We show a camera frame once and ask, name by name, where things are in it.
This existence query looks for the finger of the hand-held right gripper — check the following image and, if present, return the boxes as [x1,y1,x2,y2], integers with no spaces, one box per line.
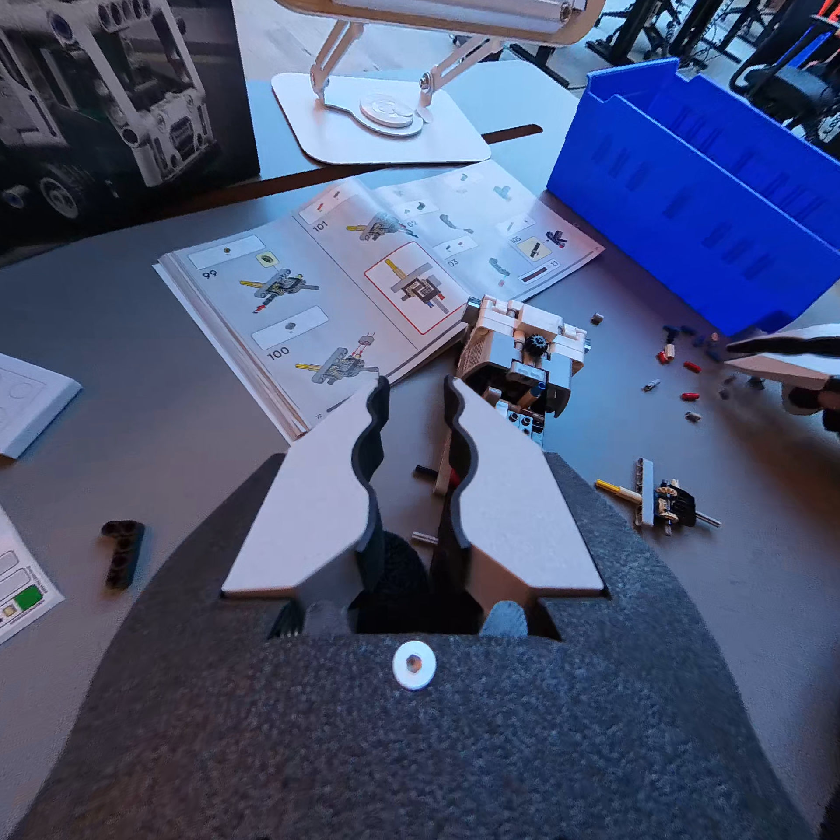
[725,323,840,358]
[725,356,840,395]

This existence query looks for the black desk frame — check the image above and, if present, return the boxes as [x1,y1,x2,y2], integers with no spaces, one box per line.
[587,0,729,67]

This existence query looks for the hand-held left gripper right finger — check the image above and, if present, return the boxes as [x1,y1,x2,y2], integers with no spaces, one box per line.
[444,375,606,614]

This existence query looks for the grey black lego gear assembly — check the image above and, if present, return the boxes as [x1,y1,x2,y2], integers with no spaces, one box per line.
[595,457,723,536]

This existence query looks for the white black lego truck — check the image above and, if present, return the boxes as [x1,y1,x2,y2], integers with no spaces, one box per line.
[412,294,588,546]

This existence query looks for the black angled lego beam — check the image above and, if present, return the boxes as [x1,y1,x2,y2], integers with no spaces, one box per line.
[101,520,147,589]

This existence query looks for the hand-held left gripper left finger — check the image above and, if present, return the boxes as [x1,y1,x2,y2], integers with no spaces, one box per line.
[222,375,391,611]

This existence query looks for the black lego set box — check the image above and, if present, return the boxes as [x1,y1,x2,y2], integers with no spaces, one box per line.
[0,0,261,255]

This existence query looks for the small white box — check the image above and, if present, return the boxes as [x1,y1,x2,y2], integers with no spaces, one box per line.
[0,354,83,459]

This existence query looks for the sticker sheet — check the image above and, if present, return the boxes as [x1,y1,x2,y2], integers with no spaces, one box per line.
[0,505,65,645]

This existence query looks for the black office chair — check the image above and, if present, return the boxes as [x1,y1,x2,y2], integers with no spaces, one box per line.
[728,13,840,142]

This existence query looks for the open instruction booklet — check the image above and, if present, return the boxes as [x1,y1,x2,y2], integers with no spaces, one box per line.
[153,161,605,442]

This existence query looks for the scattered small lego pieces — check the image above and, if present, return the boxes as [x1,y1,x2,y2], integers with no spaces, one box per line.
[591,311,765,424]

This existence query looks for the blue plastic bin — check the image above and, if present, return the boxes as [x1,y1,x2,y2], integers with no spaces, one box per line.
[546,58,840,337]

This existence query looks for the white metal laptop stand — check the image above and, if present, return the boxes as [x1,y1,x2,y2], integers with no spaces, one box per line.
[271,0,608,166]

